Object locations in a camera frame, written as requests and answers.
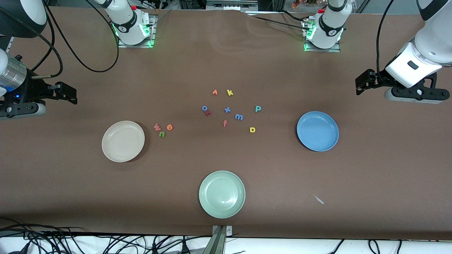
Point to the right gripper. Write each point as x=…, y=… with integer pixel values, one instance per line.
x=34, y=89

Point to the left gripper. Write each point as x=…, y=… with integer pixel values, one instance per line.
x=378, y=79

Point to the pink foam letter w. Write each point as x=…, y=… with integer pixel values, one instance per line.
x=157, y=128

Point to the blue foam letter m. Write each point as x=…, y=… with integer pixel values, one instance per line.
x=239, y=116

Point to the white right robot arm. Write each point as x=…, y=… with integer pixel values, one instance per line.
x=129, y=24

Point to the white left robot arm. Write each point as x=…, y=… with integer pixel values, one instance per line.
x=330, y=28

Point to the blue plate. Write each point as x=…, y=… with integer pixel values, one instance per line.
x=317, y=131

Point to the beige brown plate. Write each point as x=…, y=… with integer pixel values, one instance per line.
x=123, y=141

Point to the brown table cover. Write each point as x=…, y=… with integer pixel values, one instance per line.
x=70, y=194

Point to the orange dried plant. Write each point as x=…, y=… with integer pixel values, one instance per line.
x=296, y=3

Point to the small white paper scrap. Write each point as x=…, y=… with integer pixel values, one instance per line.
x=319, y=200

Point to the grey metal box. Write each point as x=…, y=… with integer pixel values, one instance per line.
x=231, y=4

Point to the pale green plate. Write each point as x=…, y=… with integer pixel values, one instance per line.
x=221, y=194

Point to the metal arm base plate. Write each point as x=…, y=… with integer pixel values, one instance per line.
x=323, y=50
x=136, y=46

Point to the aluminium frame rail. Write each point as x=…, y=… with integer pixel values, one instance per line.
x=9, y=44

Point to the grey metal bracket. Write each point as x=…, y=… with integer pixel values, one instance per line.
x=219, y=243

